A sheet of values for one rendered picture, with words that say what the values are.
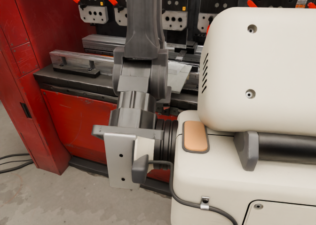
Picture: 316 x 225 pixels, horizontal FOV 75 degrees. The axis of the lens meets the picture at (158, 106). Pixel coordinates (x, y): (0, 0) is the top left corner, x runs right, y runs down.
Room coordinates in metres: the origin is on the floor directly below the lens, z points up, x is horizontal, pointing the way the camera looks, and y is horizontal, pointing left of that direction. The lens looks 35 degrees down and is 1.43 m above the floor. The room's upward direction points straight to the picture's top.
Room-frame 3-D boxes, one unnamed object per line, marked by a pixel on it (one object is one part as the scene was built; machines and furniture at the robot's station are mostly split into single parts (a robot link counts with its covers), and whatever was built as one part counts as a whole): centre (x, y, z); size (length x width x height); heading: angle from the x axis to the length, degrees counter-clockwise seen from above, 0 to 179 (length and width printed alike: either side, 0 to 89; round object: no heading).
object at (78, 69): (1.14, 0.50, 0.89); 0.30 x 0.05 x 0.03; 72
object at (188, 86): (0.94, -0.11, 0.89); 0.30 x 0.05 x 0.03; 72
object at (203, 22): (0.95, -0.26, 1.26); 0.15 x 0.09 x 0.17; 72
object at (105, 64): (1.18, 0.43, 0.92); 0.50 x 0.06 x 0.10; 72
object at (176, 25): (1.01, -0.07, 1.26); 0.15 x 0.09 x 0.17; 72
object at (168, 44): (1.00, -0.09, 1.13); 0.10 x 0.02 x 0.10; 72
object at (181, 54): (1.15, -0.15, 1.01); 0.26 x 0.12 x 0.05; 162
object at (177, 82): (0.86, -0.04, 1.00); 0.26 x 0.18 x 0.01; 162
